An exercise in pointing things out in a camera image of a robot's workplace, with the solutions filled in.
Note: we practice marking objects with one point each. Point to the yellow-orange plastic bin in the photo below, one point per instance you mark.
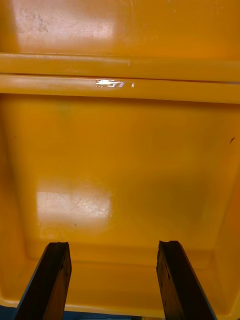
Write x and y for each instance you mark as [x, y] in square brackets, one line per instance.
[130, 150]
[150, 30]

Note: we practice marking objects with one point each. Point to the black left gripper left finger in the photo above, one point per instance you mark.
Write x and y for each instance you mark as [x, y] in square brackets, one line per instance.
[47, 282]

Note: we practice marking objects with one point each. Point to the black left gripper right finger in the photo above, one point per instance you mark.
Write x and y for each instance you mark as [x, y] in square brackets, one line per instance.
[180, 287]

